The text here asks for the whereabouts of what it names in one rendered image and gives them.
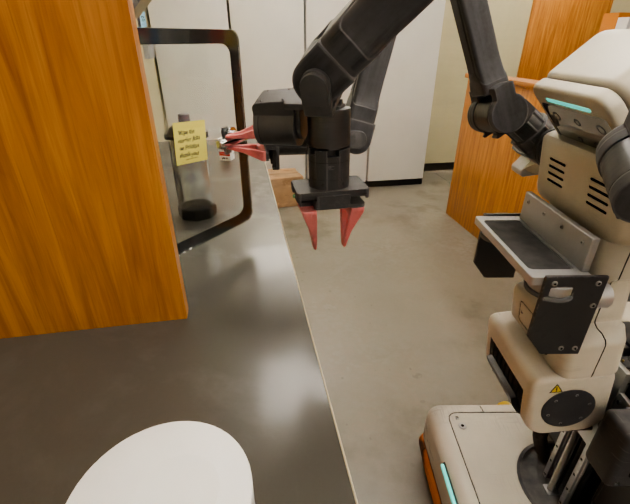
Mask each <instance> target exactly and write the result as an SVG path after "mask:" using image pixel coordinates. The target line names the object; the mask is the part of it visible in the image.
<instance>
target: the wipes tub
mask: <svg viewBox="0 0 630 504"><path fill-rule="evenodd" d="M66 504H255V496H254V491H253V482H252V474H251V469H250V465H249V462H248V459H247V457H246V455H245V453H244V451H243V449H242V448H241V446H240V445H239V444H238V442H237V441H236V440H235V439H234V438H233V437H231V436H230V435H229V434H228V433H226V432H225V431H223V430H221V429H220V428H217V427H215V426H213V425H210V424H206V423H202V422H195V421H177V422H169V423H164V424H160V425H156V426H153V427H150V428H148V429H145V430H143V431H140V432H138V433H136V434H134V435H132V436H130V437H128V438H127V439H125V440H123V441H122V442H120V443H119V444H117V445H116V446H114V447H113V448H112V449H110V450H109V451H108V452H107V453H105V454H104V455H103V456H102V457H101V458H100V459H99V460H98V461H97V462H96V463H94V464H93V465H92V466H91V468H90V469H89V470H88V471H87V472H86V473H85V474H84V476H83V477H82V478H81V480H80V481H79V482H78V484H77V485H76V487H75V488H74V490H73V492H72V493H71V495H70V497H69V499H68V500H67V502H66Z"/></svg>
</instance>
